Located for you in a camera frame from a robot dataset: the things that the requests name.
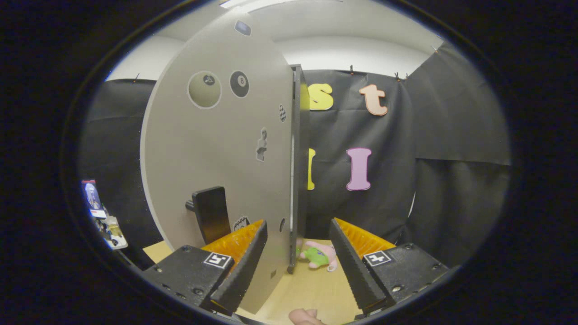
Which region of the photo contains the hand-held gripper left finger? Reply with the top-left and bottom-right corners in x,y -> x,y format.
144,220 -> 268,316

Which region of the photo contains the grey shoe cabinet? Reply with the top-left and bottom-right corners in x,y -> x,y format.
289,64 -> 310,274

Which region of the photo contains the black backdrop cloth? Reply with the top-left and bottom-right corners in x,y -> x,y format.
79,43 -> 513,271

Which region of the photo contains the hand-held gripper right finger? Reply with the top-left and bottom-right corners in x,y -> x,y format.
329,218 -> 451,316

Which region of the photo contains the black door handle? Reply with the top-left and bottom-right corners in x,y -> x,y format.
185,186 -> 232,245

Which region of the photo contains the pink green plush toy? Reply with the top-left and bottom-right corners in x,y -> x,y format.
297,241 -> 338,272

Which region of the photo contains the long ceiling light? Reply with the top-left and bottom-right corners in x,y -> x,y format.
220,0 -> 276,10

